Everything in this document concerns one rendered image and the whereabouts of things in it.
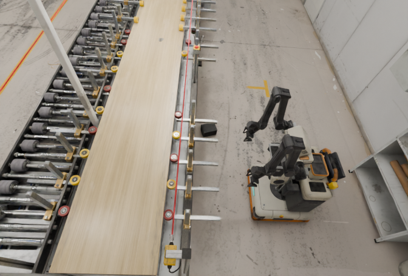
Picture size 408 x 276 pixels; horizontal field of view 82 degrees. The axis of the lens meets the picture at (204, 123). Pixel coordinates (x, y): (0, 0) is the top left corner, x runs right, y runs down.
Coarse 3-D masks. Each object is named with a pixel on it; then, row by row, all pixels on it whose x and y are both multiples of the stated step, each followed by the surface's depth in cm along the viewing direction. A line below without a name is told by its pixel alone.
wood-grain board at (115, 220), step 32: (160, 0) 373; (160, 32) 323; (128, 64) 280; (160, 64) 284; (128, 96) 251; (160, 96) 254; (128, 128) 227; (160, 128) 230; (96, 160) 205; (128, 160) 208; (160, 160) 210; (96, 192) 189; (128, 192) 191; (160, 192) 193; (96, 224) 175; (128, 224) 177; (160, 224) 179; (64, 256) 162; (96, 256) 164; (128, 256) 165
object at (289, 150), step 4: (280, 144) 153; (280, 148) 153; (284, 148) 150; (288, 148) 144; (292, 148) 144; (276, 152) 160; (280, 152) 154; (284, 152) 149; (288, 152) 147; (276, 156) 160; (280, 156) 157; (284, 156) 158; (272, 160) 166; (276, 160) 162; (280, 160) 162; (268, 164) 173; (272, 164) 168; (276, 164) 168; (268, 168) 173; (272, 168) 171; (268, 172) 176; (272, 172) 176
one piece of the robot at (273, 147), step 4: (268, 144) 214; (272, 144) 213; (276, 144) 213; (268, 148) 221; (272, 148) 211; (276, 148) 211; (272, 152) 208; (272, 156) 206; (284, 160) 198; (280, 164) 202; (276, 168) 199; (280, 168) 199; (276, 172) 204; (280, 172) 204; (276, 176) 210; (280, 176) 210
